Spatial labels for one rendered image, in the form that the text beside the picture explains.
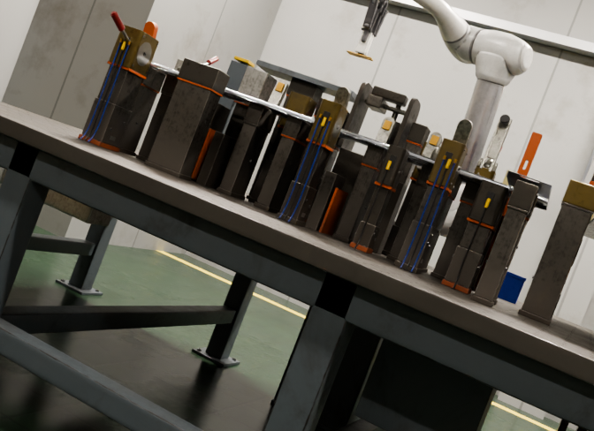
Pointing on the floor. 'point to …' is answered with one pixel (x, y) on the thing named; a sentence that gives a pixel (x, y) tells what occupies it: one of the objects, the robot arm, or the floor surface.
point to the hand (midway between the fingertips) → (364, 43)
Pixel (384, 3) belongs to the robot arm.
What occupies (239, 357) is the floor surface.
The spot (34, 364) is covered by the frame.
